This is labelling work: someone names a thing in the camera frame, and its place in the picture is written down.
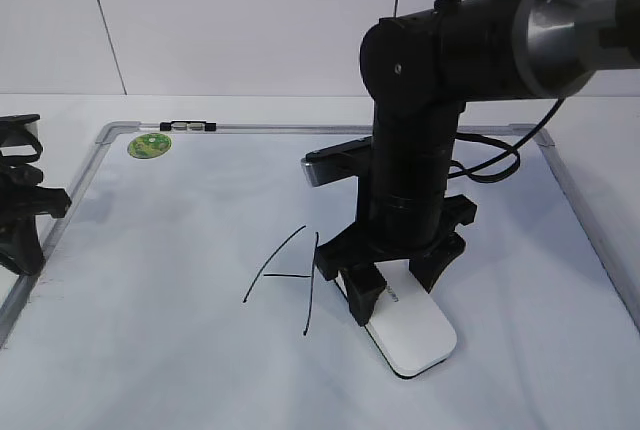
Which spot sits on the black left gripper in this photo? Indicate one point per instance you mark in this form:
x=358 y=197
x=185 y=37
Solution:
x=22 y=199

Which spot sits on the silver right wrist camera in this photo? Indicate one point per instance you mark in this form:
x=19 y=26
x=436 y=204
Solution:
x=338 y=162

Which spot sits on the white board eraser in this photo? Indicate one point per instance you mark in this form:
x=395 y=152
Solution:
x=407 y=326

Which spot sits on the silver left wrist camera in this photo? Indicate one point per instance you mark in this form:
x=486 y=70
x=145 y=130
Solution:
x=20 y=130

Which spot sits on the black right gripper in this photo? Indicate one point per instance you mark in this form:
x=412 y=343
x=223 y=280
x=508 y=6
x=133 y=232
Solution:
x=355 y=251

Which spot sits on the white board with grey frame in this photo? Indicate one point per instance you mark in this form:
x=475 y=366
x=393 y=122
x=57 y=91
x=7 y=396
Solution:
x=180 y=295

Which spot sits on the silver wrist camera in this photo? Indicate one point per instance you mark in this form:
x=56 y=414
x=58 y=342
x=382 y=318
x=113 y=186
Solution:
x=338 y=162
x=20 y=130

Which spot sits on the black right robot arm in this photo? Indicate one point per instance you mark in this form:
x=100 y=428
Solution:
x=421 y=70

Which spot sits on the round green sticker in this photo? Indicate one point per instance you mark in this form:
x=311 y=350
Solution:
x=149 y=146

